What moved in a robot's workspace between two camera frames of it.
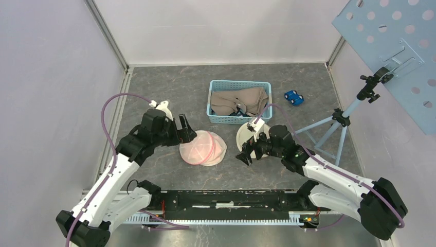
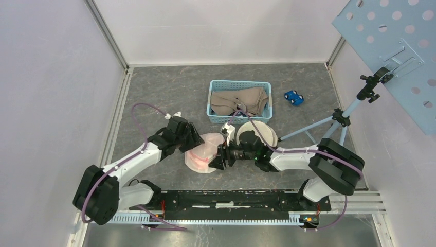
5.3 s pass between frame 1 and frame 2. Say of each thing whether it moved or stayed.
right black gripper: moved
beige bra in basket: stayed
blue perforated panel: stayed
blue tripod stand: stayed
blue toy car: stayed
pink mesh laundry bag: moved
